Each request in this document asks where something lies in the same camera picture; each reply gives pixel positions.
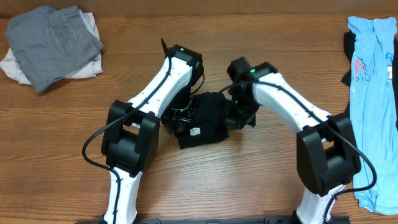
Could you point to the black garment under pile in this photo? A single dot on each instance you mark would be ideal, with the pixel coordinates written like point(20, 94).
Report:
point(348, 46)

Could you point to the light blue t-shirt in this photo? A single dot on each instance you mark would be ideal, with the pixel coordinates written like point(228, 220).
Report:
point(372, 111)

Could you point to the grey folded trousers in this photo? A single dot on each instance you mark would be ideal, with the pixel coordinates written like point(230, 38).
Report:
point(49, 43)

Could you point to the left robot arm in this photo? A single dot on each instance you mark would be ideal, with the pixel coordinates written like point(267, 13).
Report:
point(131, 140)

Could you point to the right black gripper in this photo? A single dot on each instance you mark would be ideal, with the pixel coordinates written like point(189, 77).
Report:
point(237, 116)

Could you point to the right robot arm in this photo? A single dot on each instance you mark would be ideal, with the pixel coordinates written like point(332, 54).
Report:
point(326, 159)

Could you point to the black polo shirt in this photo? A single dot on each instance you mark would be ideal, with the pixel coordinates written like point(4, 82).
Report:
point(207, 125)

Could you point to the white folded garment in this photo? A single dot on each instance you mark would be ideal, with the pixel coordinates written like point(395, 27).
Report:
point(11, 67)

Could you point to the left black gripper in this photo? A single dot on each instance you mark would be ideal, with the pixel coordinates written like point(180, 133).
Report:
point(169, 119)

